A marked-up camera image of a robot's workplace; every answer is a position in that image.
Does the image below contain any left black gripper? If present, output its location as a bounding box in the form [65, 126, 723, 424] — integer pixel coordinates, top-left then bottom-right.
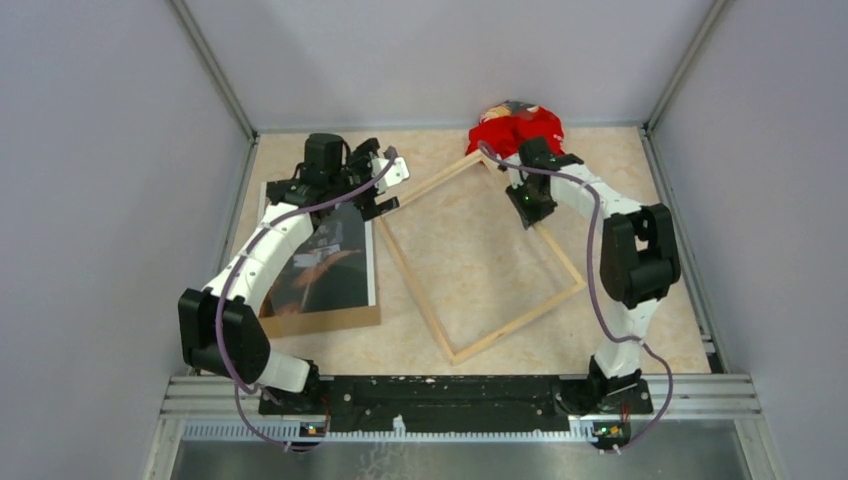
[328, 138, 399, 220]

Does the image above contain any wooden picture frame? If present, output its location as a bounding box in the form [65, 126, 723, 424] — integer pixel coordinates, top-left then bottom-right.
[375, 152, 587, 366]

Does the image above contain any printed photo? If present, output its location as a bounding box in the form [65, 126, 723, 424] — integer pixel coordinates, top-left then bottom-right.
[260, 202, 376, 317]

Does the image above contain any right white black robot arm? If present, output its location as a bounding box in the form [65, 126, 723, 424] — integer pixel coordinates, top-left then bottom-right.
[493, 137, 682, 415]

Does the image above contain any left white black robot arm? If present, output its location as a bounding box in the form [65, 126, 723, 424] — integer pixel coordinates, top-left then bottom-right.
[177, 133, 410, 414]

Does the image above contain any red cloth bundle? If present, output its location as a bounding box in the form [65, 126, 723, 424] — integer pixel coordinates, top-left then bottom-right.
[466, 100, 565, 158]

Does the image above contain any brown cardboard backing board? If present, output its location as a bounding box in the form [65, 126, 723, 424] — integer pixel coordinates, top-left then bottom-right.
[259, 246, 381, 338]

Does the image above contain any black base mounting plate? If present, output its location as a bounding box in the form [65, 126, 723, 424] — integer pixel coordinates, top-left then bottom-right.
[258, 375, 654, 434]

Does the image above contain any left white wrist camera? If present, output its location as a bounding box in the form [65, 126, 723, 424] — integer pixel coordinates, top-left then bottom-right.
[371, 156, 410, 195]

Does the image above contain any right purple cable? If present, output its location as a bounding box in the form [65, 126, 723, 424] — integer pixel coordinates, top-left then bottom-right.
[478, 140, 676, 453]

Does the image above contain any aluminium rail front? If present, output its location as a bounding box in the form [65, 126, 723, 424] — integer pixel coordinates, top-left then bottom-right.
[144, 374, 785, 479]

